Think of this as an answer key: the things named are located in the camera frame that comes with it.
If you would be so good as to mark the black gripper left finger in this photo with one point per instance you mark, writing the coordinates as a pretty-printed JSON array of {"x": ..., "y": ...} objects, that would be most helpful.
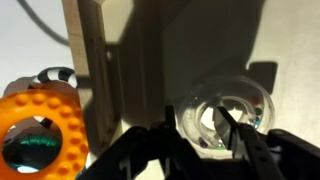
[{"x": 166, "y": 150}]

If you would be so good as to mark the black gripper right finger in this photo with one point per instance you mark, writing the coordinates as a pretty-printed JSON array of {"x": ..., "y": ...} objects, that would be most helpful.
[{"x": 253, "y": 150}]

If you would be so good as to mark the light wooden tray box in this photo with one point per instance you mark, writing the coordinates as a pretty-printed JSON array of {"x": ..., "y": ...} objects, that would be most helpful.
[{"x": 90, "y": 66}]

